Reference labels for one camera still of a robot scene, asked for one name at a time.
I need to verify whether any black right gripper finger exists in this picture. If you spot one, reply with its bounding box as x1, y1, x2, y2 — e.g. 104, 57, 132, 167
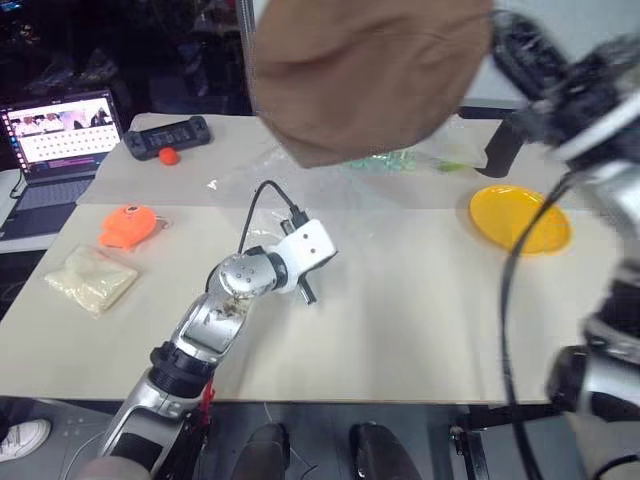
492, 45, 550, 104
492, 9, 572, 67

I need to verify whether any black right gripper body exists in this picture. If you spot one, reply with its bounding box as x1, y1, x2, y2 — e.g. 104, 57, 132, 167
517, 33, 640, 152

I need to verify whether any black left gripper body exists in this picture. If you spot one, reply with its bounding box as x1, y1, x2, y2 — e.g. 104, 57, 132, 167
297, 276, 319, 308

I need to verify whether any brown cloth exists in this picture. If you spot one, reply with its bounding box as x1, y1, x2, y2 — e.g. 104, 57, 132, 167
248, 0, 496, 172

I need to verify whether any clear plastic bag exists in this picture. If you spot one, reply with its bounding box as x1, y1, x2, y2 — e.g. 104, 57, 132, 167
206, 114, 489, 239

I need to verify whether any yellow plate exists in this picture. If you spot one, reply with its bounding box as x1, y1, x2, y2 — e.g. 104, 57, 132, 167
468, 184, 573, 258

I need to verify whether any green bead pack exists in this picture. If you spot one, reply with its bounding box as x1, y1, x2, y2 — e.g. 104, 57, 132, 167
344, 149, 420, 172

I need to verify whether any orange plush toy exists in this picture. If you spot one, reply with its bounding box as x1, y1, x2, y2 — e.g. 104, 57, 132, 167
97, 201, 174, 252

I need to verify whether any black handheld controller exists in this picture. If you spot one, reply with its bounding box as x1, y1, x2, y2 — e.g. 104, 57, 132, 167
123, 115, 214, 162

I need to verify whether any beige grain packet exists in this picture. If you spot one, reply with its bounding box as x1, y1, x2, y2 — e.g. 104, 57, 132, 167
43, 243, 141, 319

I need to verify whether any metal pole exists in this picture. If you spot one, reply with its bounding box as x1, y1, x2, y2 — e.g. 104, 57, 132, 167
238, 0, 252, 118

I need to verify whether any open laptop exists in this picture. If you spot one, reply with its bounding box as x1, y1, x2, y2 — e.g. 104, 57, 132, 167
0, 89, 124, 242

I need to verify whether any white sneaker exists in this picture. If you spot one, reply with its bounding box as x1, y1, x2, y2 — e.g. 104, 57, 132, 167
0, 417, 53, 460

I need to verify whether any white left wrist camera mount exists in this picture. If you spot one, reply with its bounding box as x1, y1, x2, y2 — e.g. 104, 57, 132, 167
269, 218, 339, 294

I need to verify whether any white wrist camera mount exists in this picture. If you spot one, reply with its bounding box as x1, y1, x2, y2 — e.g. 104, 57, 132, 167
549, 92, 640, 169
269, 218, 339, 294

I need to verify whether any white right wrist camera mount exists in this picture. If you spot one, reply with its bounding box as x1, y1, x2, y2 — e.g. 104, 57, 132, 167
549, 92, 640, 169

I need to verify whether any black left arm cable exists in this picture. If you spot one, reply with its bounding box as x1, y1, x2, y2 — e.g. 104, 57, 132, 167
236, 180, 312, 257

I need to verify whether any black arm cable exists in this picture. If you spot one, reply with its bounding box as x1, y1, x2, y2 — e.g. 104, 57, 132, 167
501, 167, 581, 480
236, 180, 312, 257

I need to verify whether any black angled bracket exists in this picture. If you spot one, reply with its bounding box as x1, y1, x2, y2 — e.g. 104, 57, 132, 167
458, 103, 524, 180

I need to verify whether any red cable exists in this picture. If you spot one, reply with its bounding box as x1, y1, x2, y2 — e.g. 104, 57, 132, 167
201, 380, 217, 431

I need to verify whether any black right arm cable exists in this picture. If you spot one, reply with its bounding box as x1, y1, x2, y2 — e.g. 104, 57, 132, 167
501, 167, 581, 480

